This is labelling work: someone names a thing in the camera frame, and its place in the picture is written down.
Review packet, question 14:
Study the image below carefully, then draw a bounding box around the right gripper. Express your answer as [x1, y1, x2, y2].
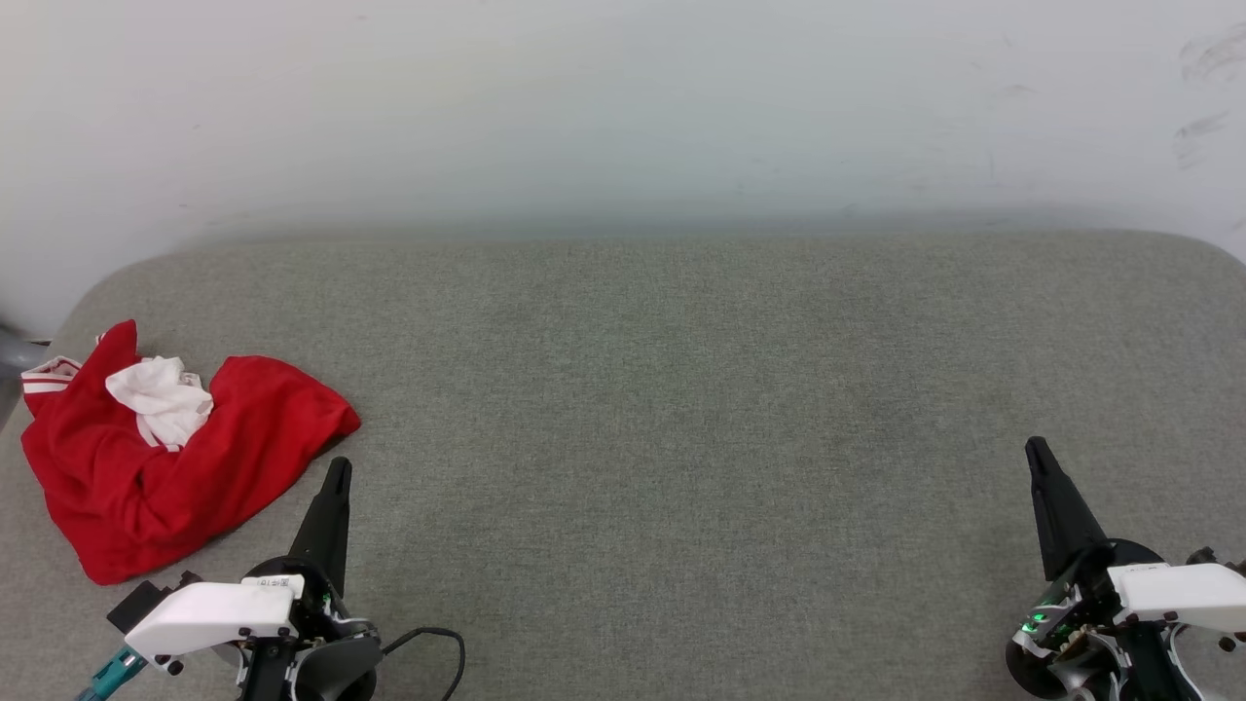
[1006, 437, 1167, 701]

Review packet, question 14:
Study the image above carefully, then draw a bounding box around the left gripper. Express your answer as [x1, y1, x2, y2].
[243, 458, 383, 701]

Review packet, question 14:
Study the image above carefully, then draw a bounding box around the thin black cable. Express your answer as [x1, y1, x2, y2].
[380, 626, 466, 701]

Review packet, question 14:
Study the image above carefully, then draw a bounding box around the teal cable connector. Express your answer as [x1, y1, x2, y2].
[78, 647, 147, 701]

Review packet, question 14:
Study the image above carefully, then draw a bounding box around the red garment with white trim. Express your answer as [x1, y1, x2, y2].
[19, 319, 362, 586]

